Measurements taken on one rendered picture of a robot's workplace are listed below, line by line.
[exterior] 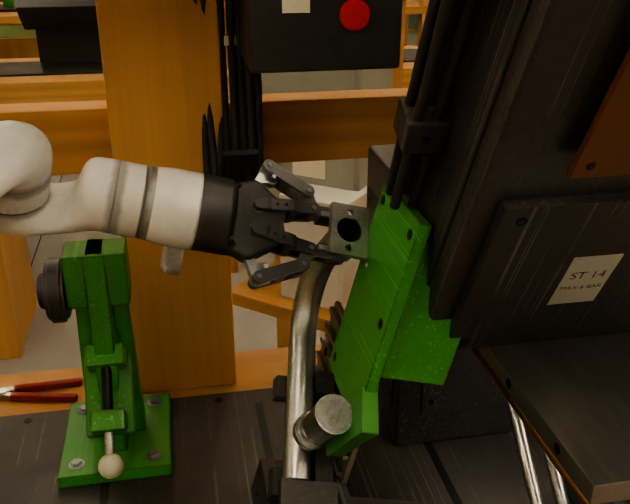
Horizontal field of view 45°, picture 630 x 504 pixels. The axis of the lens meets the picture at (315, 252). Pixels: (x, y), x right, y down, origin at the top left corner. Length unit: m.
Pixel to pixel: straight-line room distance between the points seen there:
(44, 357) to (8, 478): 2.03
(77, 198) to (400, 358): 0.33
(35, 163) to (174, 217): 0.13
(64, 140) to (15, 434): 0.39
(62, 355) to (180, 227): 2.32
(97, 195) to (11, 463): 0.43
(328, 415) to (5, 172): 0.35
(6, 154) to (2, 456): 0.46
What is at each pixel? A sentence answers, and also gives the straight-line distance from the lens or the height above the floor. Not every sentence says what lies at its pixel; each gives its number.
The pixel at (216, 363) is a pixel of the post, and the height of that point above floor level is 0.92.
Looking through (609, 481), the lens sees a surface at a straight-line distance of 0.62.
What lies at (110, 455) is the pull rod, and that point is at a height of 0.96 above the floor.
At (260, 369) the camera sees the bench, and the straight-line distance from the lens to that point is 1.17.
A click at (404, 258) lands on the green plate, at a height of 1.24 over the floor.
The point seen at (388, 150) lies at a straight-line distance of 0.96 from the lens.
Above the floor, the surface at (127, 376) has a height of 1.01.
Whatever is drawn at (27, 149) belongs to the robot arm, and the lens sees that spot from 0.70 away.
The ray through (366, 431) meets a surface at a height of 1.09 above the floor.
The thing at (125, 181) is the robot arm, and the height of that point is 1.29.
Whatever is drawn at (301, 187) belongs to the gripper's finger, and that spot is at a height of 1.26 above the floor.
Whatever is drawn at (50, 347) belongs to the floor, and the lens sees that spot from 3.08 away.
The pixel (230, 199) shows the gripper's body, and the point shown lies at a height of 1.27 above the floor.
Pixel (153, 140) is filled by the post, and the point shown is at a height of 1.25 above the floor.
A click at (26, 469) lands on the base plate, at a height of 0.90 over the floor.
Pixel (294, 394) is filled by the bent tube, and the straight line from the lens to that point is 0.83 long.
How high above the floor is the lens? 1.51
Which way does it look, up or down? 24 degrees down
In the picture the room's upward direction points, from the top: straight up
